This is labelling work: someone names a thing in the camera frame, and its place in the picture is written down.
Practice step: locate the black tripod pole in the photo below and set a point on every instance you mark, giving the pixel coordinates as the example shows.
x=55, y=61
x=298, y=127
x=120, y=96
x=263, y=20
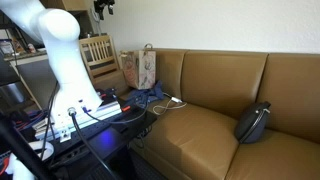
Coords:
x=20, y=146

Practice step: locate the silver robot base rail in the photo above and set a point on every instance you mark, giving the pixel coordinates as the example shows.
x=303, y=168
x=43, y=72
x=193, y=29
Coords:
x=100, y=113

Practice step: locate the white curved object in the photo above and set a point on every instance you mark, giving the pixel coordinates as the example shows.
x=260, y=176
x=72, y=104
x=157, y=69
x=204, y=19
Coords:
x=20, y=170

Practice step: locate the grey counter shelf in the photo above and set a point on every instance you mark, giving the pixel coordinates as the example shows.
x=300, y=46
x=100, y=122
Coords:
x=30, y=71

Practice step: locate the white wall phone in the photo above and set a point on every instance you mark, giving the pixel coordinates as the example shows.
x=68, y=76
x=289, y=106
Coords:
x=95, y=17

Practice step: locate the dark round zip case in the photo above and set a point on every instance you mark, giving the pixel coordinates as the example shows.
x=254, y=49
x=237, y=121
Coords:
x=251, y=125

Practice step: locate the brown printed paper bag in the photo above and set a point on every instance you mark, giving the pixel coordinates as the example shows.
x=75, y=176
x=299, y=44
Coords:
x=140, y=70

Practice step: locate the tan leather sofa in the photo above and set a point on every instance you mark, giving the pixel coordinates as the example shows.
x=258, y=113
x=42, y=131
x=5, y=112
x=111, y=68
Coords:
x=206, y=133

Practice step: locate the wooden slatted chair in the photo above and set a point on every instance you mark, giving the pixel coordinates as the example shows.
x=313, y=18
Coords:
x=100, y=56

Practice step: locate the small red white can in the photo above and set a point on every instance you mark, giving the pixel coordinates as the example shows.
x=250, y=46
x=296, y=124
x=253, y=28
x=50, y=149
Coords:
x=31, y=48

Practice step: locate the blue denim jeans cloth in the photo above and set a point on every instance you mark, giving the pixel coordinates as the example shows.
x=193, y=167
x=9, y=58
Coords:
x=145, y=95

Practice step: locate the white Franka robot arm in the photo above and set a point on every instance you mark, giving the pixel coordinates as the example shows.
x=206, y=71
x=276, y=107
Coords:
x=63, y=60

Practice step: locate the black robot table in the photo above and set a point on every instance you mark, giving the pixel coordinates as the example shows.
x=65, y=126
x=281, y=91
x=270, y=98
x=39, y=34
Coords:
x=113, y=141

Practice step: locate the grey dotted floor mat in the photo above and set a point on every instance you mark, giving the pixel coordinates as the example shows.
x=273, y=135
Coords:
x=146, y=166

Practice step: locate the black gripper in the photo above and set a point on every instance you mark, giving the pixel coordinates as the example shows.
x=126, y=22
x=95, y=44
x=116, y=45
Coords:
x=103, y=2

